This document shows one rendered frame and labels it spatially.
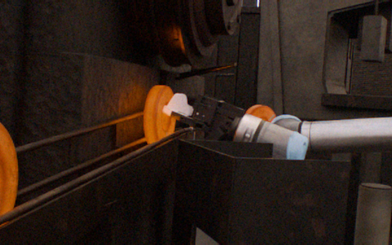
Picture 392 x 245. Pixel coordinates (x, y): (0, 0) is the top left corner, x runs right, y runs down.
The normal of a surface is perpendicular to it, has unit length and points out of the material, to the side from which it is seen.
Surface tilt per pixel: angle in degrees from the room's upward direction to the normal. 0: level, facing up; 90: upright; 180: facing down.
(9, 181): 90
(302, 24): 90
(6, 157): 90
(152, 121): 97
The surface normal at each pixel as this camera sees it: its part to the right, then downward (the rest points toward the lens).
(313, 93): -0.48, 0.01
